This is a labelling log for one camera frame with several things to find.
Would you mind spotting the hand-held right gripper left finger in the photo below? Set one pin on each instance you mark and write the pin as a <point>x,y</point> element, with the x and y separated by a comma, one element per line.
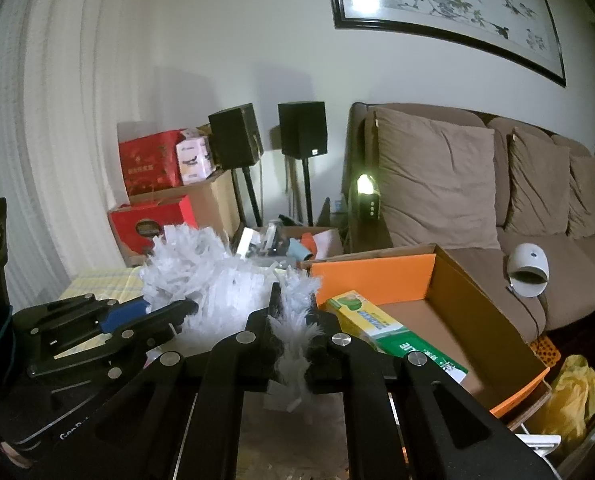
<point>260,330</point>

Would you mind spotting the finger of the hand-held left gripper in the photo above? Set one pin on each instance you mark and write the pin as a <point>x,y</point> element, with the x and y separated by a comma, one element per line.
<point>125,312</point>
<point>162,317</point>

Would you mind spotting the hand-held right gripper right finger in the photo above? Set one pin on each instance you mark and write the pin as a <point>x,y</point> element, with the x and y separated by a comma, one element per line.
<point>327,330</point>

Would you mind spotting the green toothpaste box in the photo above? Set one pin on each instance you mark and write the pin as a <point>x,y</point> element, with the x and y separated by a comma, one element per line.
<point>377,325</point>

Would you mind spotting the white feather duster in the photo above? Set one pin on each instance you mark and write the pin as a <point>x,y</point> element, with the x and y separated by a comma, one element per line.
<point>217,290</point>

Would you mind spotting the orange-lined cardboard box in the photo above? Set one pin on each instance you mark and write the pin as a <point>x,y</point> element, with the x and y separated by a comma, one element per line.
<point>477,320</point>

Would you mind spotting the open box of clutter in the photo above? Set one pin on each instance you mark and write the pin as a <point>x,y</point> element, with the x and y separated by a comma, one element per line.
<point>287,242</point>

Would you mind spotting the red gift bag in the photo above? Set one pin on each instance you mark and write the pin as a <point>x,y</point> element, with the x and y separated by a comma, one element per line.
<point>152,225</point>

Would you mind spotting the plain brown cardboard box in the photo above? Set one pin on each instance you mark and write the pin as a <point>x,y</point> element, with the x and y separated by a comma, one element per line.
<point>212,205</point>

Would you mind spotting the black speaker stand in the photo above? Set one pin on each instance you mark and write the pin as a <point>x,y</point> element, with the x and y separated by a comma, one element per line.
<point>247,195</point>
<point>307,190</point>

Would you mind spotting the red gift box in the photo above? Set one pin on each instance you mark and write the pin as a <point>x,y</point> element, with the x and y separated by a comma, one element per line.
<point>152,167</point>

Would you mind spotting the pink and white box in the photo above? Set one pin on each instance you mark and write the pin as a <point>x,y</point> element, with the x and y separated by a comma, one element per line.
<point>195,160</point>

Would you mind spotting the large brown cushion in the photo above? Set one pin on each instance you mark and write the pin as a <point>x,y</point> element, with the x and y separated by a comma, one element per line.
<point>437,180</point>

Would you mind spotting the black speaker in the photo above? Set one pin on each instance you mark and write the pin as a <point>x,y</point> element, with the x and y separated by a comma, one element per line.
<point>235,135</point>
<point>302,127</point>

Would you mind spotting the white nail lamp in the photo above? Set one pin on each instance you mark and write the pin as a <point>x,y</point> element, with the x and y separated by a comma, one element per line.
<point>527,260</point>

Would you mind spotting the orange plastic basket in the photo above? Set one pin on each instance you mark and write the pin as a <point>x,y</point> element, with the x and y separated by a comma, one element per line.
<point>545,350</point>

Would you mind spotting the white curtain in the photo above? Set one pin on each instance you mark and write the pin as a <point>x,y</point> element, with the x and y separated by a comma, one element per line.
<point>37,110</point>

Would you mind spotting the brown sofa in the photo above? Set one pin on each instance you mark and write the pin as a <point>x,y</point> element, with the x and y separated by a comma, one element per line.
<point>567,280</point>

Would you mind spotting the medium brown cushion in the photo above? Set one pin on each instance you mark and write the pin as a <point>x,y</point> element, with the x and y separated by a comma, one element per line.
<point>537,185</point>

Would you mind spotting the yellow plastic bag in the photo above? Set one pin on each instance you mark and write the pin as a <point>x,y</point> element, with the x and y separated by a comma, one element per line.
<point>577,400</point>

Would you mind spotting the small brown cushion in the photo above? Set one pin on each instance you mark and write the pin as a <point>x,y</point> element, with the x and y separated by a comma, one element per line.
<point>585,195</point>

